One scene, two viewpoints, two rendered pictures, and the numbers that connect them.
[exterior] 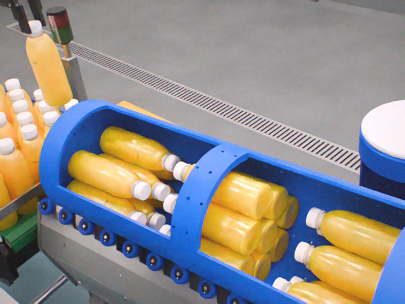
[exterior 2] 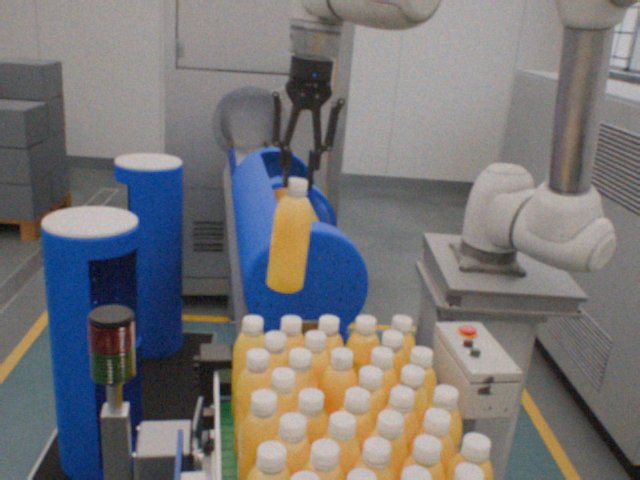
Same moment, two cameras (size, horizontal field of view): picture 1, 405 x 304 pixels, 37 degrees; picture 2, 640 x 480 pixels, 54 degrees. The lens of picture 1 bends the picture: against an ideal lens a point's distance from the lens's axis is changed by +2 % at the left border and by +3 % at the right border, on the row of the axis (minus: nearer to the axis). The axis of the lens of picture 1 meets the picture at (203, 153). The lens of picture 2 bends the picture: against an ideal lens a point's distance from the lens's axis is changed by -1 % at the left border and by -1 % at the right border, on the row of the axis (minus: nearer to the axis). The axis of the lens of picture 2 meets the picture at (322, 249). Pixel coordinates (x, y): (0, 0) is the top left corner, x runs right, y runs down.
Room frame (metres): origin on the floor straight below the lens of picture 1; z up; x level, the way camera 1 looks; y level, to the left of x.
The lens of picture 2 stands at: (2.27, 1.11, 1.68)
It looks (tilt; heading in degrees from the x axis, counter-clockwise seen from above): 20 degrees down; 217
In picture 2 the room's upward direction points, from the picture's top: 5 degrees clockwise
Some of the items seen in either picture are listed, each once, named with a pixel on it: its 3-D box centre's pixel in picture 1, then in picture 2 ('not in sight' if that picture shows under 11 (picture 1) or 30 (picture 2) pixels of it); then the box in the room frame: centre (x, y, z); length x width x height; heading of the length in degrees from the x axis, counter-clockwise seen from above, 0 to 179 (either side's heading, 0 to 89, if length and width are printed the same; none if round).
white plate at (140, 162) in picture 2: not in sight; (148, 161); (0.64, -1.10, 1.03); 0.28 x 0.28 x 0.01
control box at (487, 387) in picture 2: not in sight; (472, 367); (1.20, 0.70, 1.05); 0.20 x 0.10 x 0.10; 49
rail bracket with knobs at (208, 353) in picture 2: not in sight; (217, 372); (1.46, 0.25, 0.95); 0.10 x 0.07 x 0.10; 139
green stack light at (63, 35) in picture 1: (61, 32); (113, 359); (1.81, 0.40, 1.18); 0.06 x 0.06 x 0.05
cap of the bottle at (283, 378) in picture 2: (16, 95); (283, 377); (1.57, 0.52, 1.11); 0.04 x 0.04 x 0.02
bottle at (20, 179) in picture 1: (17, 178); (360, 369); (1.30, 0.50, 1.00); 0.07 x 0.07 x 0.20
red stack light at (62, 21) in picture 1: (58, 19); (111, 332); (1.81, 0.40, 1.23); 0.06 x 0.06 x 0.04
